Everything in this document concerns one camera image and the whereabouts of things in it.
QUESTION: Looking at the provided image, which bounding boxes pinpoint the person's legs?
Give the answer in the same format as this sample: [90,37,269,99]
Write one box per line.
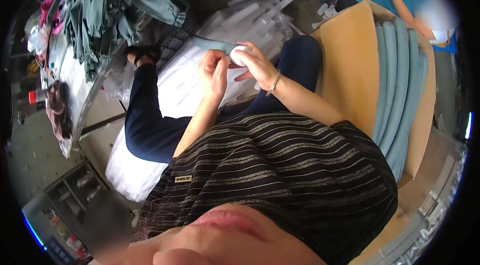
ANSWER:
[124,34,324,164]

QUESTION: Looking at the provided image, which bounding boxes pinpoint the work table with plastic sheet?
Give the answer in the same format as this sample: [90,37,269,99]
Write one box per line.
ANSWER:
[39,31,126,159]

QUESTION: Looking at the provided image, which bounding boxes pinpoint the short white foam pieces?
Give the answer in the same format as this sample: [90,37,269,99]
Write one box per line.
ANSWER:
[311,1,340,29]

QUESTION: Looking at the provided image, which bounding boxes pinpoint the open cardboard box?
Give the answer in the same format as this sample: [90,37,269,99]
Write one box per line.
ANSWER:
[310,0,438,191]

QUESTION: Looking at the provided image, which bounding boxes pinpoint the heap of grey-green garments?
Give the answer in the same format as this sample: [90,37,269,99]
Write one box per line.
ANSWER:
[62,0,216,82]

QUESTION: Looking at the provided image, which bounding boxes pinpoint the person's body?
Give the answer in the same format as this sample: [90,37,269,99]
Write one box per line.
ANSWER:
[125,111,399,265]

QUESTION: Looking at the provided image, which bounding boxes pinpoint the brown patterned cloth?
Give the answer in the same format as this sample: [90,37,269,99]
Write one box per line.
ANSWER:
[45,81,73,142]

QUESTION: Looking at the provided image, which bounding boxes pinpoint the person's right hand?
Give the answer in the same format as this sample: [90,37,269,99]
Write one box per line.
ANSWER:
[229,42,281,92]

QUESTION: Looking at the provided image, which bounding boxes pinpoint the white foam tube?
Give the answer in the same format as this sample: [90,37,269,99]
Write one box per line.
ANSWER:
[229,45,251,67]

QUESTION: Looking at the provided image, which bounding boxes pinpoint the bundle of grey-green covered tubes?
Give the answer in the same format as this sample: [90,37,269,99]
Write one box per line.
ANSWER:
[371,18,429,184]

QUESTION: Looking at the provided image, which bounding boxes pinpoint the red capped bottle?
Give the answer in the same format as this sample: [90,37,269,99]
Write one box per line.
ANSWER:
[28,88,49,105]

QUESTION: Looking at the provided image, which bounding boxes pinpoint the clear bag of white foam tubes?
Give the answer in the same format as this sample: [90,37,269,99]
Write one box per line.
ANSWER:
[202,0,298,61]

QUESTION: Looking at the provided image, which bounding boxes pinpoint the grey metal rack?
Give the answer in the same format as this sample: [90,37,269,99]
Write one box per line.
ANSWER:
[44,159,111,230]

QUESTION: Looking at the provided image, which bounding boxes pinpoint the black plastic crate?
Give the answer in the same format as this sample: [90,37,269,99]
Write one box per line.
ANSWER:
[154,14,201,72]

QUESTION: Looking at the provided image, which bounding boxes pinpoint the silver bracelet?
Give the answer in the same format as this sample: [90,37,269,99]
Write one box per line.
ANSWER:
[265,70,281,97]

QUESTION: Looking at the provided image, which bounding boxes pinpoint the grey-green fabric sleeve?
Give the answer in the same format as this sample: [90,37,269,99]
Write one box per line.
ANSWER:
[190,35,241,56]

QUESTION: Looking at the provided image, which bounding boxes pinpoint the large white plastic bag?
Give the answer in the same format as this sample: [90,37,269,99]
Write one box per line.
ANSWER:
[104,40,265,204]

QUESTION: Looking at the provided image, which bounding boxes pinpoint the person's left hand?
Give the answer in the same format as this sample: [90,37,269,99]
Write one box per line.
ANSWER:
[197,49,232,102]

